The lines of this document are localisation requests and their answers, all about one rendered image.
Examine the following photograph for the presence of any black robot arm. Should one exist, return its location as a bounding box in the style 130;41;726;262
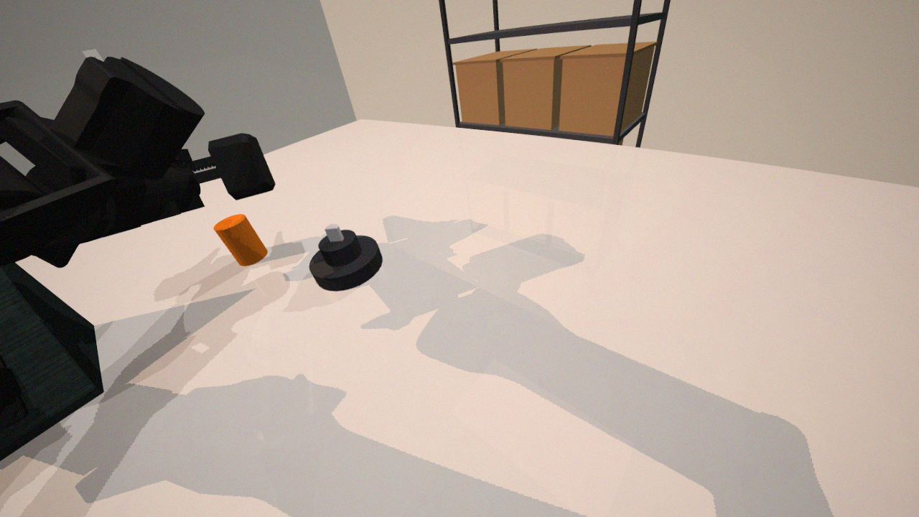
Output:
0;56;205;268

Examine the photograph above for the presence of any orange knob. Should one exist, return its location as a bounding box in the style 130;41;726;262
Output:
214;214;267;266

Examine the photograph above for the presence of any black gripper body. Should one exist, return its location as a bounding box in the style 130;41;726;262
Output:
145;133;276;224

